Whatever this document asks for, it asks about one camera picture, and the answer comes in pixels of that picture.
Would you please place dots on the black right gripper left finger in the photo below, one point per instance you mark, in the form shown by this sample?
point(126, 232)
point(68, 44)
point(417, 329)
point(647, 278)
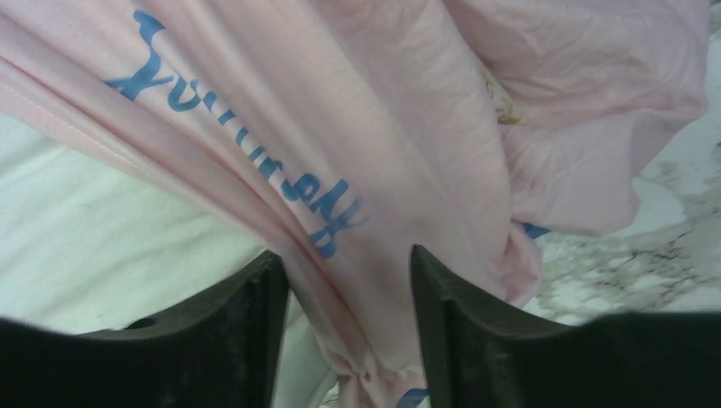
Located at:
point(218, 348)

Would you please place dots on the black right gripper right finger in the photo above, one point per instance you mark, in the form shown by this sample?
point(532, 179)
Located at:
point(479, 351)

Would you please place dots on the white pillow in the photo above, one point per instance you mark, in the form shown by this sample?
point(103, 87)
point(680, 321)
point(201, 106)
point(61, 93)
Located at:
point(85, 248)

